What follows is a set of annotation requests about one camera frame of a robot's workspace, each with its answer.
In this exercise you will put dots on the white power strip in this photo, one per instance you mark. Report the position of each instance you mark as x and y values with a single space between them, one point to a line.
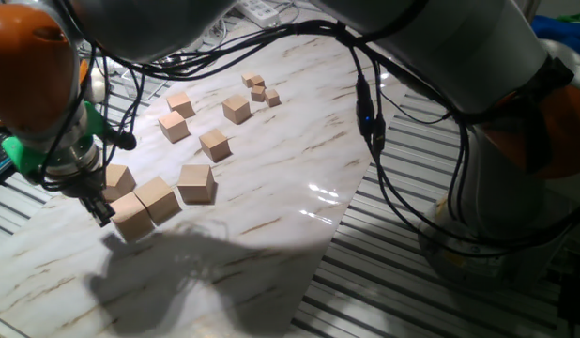
259 10

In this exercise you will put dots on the white marble pattern mat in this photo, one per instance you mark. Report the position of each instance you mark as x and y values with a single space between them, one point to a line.
280 155

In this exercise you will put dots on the clear plastic container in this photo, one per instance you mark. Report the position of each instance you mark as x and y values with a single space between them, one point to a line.
140 84

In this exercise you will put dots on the blue bag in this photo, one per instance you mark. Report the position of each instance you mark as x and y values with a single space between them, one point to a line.
562 30

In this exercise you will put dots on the white round object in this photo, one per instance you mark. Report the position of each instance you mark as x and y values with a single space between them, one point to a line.
98 87

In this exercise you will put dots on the small wooden cube block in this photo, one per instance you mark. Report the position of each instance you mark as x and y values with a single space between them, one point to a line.
257 93
247 79
272 97
258 81

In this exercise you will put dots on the aluminium profile beam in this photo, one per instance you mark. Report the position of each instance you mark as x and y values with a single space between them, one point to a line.
529 7

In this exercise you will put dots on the large wooden cube block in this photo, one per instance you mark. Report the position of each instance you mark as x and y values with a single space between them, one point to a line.
196 184
180 104
174 126
132 218
215 144
158 199
121 182
236 108

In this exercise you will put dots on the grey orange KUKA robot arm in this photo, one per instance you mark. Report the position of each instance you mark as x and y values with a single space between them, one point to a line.
459 51

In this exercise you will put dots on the green cloth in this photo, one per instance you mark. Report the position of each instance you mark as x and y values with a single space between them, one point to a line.
574 18

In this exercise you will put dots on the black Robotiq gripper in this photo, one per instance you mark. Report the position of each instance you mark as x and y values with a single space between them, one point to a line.
86 185

